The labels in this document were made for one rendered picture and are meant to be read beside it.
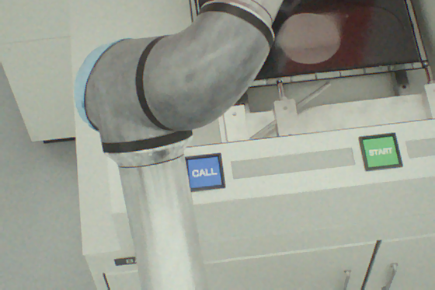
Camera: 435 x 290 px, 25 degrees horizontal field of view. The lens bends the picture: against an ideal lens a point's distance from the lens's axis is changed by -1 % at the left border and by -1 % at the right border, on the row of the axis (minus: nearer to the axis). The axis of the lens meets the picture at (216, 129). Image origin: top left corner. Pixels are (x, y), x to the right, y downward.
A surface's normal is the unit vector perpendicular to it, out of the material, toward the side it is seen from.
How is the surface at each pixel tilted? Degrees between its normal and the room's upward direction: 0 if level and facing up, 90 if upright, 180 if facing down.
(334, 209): 90
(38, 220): 0
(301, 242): 90
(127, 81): 50
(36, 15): 90
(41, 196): 0
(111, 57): 38
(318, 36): 0
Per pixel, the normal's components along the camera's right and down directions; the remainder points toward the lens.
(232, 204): 0.12, 0.87
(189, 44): -0.32, -0.44
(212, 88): 0.23, 0.42
